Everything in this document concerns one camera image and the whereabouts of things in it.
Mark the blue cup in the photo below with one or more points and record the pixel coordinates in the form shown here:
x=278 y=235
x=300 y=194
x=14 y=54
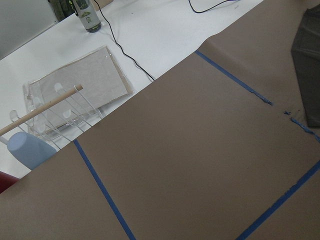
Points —
x=29 y=149

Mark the clear acrylic rack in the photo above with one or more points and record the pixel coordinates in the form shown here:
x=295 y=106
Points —
x=79 y=92

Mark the brown paper table cover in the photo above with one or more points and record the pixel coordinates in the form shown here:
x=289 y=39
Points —
x=213 y=145

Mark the green glass bottle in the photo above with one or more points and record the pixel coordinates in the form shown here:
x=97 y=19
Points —
x=87 y=15

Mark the red cylinder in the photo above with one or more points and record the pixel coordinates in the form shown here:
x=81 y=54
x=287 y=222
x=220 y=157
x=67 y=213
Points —
x=6 y=180

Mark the brown t-shirt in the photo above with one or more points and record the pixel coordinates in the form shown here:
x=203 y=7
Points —
x=305 y=52

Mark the wooden dowel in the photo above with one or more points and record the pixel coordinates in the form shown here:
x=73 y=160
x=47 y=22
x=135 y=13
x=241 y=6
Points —
x=37 y=111

